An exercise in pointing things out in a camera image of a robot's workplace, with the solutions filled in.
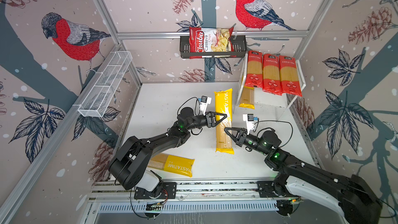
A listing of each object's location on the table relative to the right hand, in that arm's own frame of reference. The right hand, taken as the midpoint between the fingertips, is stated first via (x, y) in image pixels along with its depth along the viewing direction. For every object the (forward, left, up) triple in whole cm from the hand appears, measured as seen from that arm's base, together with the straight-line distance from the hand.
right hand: (223, 133), depth 69 cm
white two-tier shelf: (+26, -24, -5) cm, 36 cm away
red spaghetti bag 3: (+22, -32, +12) cm, 41 cm away
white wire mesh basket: (+8, +60, +11) cm, 62 cm away
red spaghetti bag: (+24, -16, +13) cm, 31 cm away
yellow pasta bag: (+11, 0, +7) cm, 13 cm away
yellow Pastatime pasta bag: (-9, +26, -19) cm, 33 cm away
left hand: (+6, -1, +4) cm, 7 cm away
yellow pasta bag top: (+24, -15, -5) cm, 29 cm away
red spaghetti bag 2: (+29, -25, +13) cm, 40 cm away
